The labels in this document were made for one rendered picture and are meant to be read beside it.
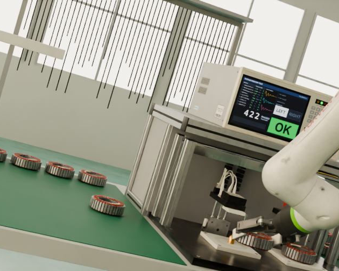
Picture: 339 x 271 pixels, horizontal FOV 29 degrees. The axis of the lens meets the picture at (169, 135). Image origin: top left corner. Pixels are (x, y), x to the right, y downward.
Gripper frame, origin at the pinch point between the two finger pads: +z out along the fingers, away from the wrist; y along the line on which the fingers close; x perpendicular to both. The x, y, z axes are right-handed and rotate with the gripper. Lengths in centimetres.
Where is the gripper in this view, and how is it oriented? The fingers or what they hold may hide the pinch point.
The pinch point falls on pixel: (254, 237)
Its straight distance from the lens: 197.1
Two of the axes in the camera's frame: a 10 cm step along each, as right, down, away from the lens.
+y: 9.1, 2.6, 3.2
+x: 1.1, -9.0, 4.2
